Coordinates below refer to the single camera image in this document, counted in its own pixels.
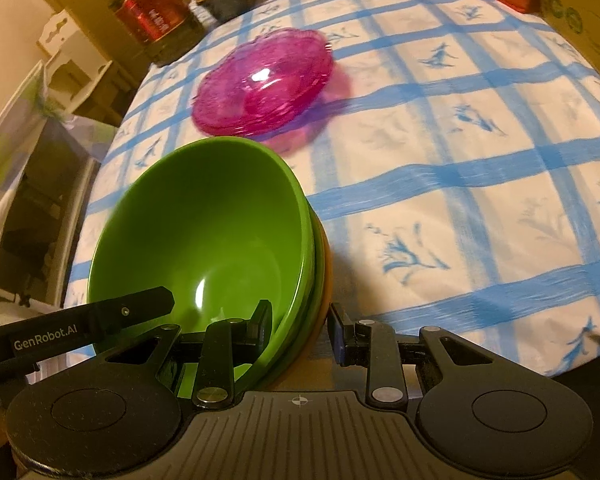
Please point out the cardboard box with green print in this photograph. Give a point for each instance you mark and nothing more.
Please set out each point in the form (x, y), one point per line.
(585, 15)

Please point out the pink patterned plastic plate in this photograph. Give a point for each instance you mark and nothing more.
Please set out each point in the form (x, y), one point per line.
(315, 105)

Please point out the pink glass bowl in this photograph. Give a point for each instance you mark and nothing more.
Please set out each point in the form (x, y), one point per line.
(260, 80)

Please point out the small dark food cup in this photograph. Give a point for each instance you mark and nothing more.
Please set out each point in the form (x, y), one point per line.
(225, 5)

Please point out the green plastic bowl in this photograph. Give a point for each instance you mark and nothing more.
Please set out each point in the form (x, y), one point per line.
(195, 230)
(317, 270)

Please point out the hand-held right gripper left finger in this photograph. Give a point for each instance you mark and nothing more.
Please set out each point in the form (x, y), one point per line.
(265, 325)

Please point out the orange plastic bowl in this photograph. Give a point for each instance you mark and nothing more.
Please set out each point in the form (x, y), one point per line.
(326, 290)

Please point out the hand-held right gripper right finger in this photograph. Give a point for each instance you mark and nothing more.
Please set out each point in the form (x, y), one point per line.
(336, 332)

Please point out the blue checkered tablecloth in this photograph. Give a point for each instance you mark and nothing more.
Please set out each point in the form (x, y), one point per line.
(455, 160)

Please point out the clear plastic bag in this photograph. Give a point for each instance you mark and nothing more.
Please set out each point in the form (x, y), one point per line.
(35, 160)

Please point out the dark oil bottle red label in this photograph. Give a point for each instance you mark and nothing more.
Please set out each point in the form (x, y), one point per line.
(152, 10)

